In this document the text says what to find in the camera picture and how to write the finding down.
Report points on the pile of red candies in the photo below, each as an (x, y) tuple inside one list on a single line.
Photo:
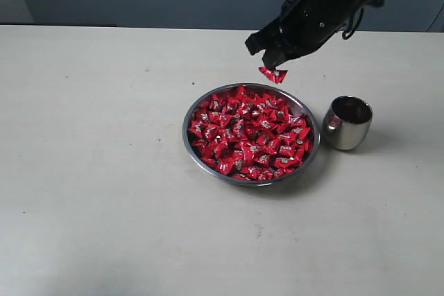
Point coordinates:
[(249, 136)]

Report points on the stainless steel cup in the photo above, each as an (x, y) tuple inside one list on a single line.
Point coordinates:
[(346, 122)]

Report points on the round steel plate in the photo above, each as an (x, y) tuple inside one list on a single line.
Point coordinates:
[(305, 109)]

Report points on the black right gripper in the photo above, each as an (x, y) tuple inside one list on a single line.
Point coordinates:
[(302, 30)]

